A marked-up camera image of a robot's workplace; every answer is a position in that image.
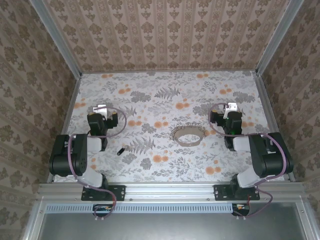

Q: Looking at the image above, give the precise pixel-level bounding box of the black key with ring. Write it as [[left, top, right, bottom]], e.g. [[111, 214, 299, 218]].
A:
[[116, 145, 133, 157]]

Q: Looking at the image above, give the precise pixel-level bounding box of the floral patterned table cover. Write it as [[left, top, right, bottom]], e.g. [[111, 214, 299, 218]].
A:
[[53, 70, 286, 183]]

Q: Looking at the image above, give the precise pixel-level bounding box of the grey metal sheet panel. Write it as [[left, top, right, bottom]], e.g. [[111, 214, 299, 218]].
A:
[[37, 212, 310, 240]]

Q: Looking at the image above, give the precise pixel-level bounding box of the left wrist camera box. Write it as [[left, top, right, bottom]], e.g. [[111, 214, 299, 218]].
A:
[[92, 104, 109, 119]]

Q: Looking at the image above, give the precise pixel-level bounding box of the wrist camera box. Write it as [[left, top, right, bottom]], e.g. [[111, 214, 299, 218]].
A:
[[225, 101, 238, 114], [92, 104, 109, 119]]

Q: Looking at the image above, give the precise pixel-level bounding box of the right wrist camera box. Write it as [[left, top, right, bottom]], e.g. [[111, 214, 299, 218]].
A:
[[225, 101, 238, 114]]

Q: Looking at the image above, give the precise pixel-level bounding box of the aluminium left side rail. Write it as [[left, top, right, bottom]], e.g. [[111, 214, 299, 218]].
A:
[[46, 73, 83, 183]]

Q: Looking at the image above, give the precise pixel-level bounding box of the aluminium right side rail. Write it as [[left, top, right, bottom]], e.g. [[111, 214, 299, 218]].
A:
[[252, 71, 296, 183]]

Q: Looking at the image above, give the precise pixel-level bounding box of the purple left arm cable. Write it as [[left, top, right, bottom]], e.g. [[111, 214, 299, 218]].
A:
[[67, 106, 128, 221]]

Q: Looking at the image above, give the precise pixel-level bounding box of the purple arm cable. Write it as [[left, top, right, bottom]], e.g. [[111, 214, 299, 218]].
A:
[[67, 106, 128, 221], [208, 102, 288, 221]]

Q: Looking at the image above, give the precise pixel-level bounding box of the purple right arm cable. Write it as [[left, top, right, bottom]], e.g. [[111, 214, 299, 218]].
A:
[[208, 102, 288, 221]]

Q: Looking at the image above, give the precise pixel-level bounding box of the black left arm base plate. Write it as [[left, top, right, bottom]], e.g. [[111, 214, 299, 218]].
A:
[[80, 184, 126, 202]]

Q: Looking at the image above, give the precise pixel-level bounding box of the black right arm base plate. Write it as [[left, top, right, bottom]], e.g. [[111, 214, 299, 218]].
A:
[[213, 184, 261, 202]]

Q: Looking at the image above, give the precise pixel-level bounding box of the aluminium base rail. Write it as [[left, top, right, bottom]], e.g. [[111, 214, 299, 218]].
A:
[[37, 181, 307, 203]]

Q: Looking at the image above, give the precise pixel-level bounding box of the aluminium left frame post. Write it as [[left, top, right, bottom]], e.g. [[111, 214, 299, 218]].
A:
[[29, 0, 83, 79]]

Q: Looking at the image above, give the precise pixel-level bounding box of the aluminium frame post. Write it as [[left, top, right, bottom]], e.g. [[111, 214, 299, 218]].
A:
[[29, 0, 83, 79], [254, 0, 305, 77]]

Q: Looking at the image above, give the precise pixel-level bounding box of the aluminium right frame post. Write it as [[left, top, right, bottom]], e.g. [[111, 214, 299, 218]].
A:
[[254, 0, 305, 77]]

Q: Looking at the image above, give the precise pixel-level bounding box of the white slotted cable duct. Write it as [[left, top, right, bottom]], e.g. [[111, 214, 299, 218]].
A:
[[45, 202, 251, 214]]

